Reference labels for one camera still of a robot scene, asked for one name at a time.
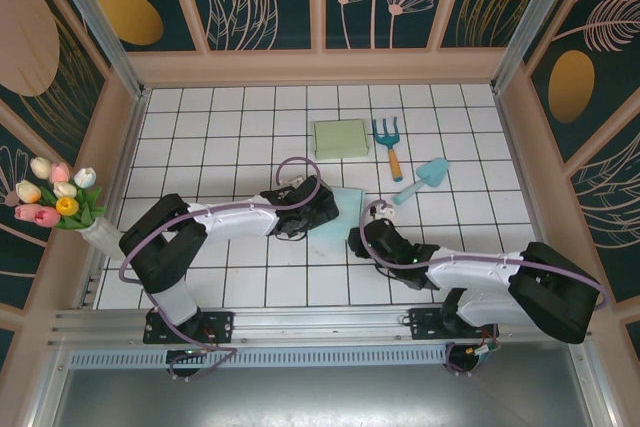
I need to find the teal toy garden fork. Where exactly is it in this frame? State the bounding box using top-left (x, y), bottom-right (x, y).
top-left (372, 116), bottom-right (405, 183)

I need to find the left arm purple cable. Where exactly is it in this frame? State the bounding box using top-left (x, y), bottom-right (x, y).
top-left (119, 155), bottom-right (323, 384)

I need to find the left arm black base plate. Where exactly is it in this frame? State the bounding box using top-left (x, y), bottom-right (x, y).
top-left (143, 310), bottom-right (236, 346)

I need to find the white ribbed vase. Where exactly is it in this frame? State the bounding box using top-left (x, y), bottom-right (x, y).
top-left (81, 216), bottom-right (124, 263)

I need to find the black base electronics module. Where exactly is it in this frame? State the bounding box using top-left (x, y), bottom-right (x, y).
top-left (446, 341), bottom-right (496, 377)

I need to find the aluminium mounting rail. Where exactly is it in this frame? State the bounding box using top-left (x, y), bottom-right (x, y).
top-left (47, 300), bottom-right (596, 351)

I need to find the artificial tulip bouquet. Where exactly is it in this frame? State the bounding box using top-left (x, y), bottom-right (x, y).
top-left (13, 156), bottom-right (106, 231)

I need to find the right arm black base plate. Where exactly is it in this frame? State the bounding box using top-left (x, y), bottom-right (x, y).
top-left (408, 304), bottom-right (471, 343)

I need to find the teal toy shovel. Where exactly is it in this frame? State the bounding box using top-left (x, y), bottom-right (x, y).
top-left (392, 157), bottom-right (450, 207)

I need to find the grey slotted cable duct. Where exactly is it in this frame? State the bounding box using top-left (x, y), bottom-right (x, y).
top-left (67, 349), bottom-right (451, 369)

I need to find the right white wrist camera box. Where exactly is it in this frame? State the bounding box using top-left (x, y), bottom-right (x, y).
top-left (368, 198), bottom-right (397, 221)

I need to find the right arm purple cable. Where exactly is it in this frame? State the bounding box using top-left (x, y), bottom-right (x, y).
top-left (358, 202), bottom-right (609, 378)

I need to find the aluminium frame post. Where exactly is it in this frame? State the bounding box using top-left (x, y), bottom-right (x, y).
top-left (39, 0), bottom-right (147, 99)
top-left (491, 0), bottom-right (586, 94)

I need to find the light blue paper box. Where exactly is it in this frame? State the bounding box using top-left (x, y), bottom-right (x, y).
top-left (304, 185), bottom-right (367, 244)

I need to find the grey metal sheet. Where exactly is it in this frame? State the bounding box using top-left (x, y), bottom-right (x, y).
top-left (49, 365), bottom-right (609, 427)

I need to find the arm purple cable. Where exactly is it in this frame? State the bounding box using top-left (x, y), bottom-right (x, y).
top-left (358, 202), bottom-right (609, 378)
top-left (119, 155), bottom-right (323, 384)

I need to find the green paper box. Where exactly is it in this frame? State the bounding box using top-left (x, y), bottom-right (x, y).
top-left (313, 119), bottom-right (371, 163)

